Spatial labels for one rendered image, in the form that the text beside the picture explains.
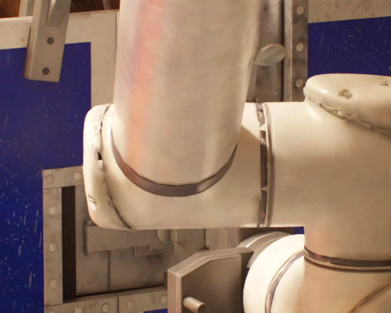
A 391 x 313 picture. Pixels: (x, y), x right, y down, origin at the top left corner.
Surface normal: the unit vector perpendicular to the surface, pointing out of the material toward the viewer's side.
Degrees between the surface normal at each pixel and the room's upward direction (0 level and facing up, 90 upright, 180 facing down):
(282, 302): 73
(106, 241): 90
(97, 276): 90
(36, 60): 90
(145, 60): 125
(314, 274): 90
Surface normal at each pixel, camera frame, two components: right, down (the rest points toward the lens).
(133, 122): -0.68, 0.66
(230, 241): -0.89, 0.10
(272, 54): 0.29, 0.73
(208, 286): 0.45, 0.19
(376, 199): 0.17, 0.22
